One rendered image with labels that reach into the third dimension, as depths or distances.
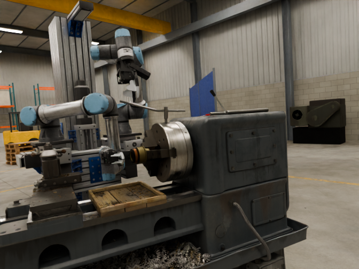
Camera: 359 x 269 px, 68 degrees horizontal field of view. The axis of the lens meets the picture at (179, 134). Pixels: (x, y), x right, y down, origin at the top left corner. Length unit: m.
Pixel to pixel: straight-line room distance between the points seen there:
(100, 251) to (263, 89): 11.53
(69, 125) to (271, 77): 10.86
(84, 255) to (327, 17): 11.38
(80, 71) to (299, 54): 10.47
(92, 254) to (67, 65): 1.35
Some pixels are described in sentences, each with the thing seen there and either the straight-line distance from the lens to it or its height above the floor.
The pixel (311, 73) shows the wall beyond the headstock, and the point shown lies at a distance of 11.63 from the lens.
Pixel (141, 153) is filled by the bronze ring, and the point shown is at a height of 1.09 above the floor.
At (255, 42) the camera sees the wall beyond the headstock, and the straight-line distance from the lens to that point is 12.87.
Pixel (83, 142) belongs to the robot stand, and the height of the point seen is 1.12.
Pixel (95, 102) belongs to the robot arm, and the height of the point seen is 1.37.
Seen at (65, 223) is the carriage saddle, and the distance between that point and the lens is 1.13.
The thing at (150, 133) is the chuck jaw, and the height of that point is 1.18.
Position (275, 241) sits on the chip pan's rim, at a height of 0.58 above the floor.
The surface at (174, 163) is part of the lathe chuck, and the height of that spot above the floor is 1.04.
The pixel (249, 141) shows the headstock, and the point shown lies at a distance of 1.45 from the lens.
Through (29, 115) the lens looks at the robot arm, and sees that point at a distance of 1.75.
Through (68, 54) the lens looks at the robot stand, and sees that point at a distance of 2.15.
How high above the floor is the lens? 1.26
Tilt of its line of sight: 4 degrees down
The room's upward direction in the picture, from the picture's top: 4 degrees counter-clockwise
